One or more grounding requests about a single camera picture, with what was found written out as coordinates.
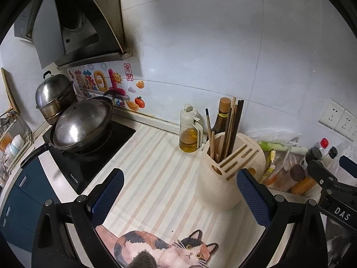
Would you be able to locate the cream utensil holder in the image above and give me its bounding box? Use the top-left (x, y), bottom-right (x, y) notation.
top-left (195, 133), bottom-right (266, 212)

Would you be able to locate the light bamboo chopstick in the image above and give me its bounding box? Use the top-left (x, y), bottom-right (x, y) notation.
top-left (209, 131), bottom-right (215, 160)

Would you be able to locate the brown sauce bottle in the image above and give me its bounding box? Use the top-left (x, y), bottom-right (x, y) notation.
top-left (211, 97), bottom-right (231, 134)

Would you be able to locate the striped cat table mat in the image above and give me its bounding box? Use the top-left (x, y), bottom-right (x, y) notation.
top-left (89, 125), bottom-right (264, 267)

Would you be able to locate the dark brown chopstick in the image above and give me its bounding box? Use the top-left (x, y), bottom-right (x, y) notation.
top-left (224, 104), bottom-right (237, 159)

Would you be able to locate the clear plastic bag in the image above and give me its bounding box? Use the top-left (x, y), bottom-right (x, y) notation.
top-left (246, 129), bottom-right (301, 146)

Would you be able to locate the clear plastic organizer bin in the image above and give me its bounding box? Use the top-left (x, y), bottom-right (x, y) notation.
top-left (259, 142), bottom-right (317, 195)

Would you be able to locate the colourful wall sticker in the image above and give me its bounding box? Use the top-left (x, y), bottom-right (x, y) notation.
top-left (67, 61), bottom-right (146, 112)

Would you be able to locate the black induction cooktop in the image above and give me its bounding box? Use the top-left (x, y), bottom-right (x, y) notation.
top-left (48, 121), bottom-right (135, 195)

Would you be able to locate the range hood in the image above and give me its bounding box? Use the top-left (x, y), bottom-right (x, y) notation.
top-left (13, 0), bottom-right (132, 68)

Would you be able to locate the steel wok with lid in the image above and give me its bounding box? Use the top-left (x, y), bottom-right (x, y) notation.
top-left (21, 96), bottom-right (113, 168)

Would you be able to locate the yellow seasoning packet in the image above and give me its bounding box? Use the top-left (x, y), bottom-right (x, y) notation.
top-left (259, 149), bottom-right (276, 183)

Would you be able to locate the blue cabinet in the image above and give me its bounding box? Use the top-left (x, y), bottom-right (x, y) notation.
top-left (1, 159), bottom-right (60, 252)

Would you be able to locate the white wall socket panel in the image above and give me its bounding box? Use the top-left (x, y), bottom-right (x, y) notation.
top-left (318, 99), bottom-right (357, 142)

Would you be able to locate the light wooden chopstick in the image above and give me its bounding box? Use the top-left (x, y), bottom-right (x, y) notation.
top-left (218, 97), bottom-right (236, 162)

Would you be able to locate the red cap sauce bottle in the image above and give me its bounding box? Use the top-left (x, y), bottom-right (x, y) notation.
top-left (310, 138), bottom-right (329, 160)

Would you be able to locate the glass oil dispenser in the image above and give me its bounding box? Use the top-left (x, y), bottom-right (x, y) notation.
top-left (179, 103), bottom-right (203, 153)

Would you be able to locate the dish rack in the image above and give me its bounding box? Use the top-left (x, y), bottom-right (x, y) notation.
top-left (1, 109), bottom-right (33, 189)

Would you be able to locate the steel steamer pot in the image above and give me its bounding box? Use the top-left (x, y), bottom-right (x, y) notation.
top-left (35, 70), bottom-right (77, 125)

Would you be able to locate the thin black chopstick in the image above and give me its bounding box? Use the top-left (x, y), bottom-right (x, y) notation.
top-left (205, 108), bottom-right (212, 143)

